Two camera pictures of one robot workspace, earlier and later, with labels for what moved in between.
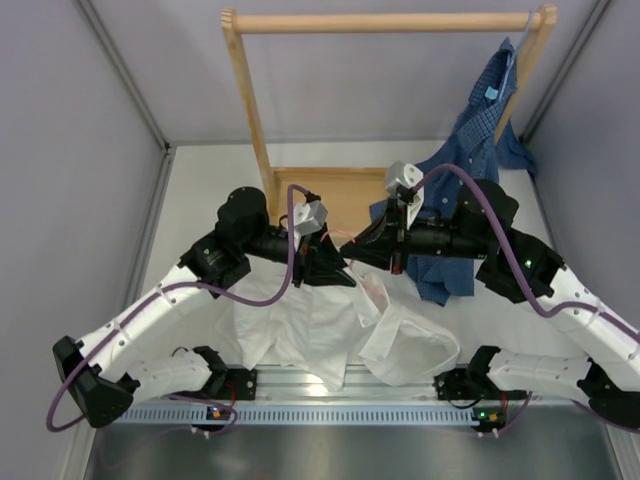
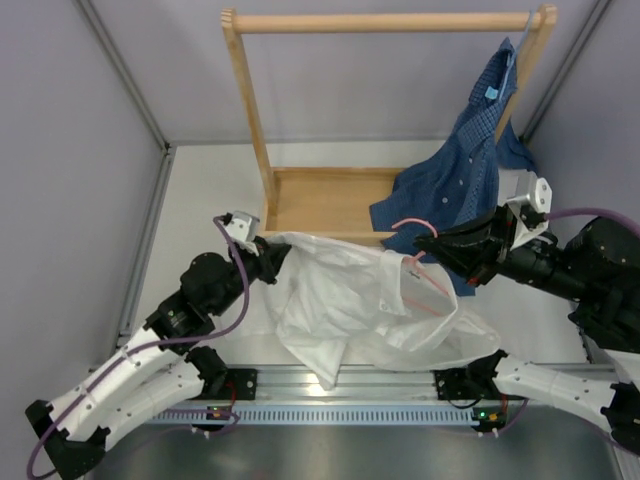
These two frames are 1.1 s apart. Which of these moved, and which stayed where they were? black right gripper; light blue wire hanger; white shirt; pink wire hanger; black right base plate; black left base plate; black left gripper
Moved: pink wire hanger; white shirt; black right gripper; black left gripper
Stayed: black left base plate; black right base plate; light blue wire hanger
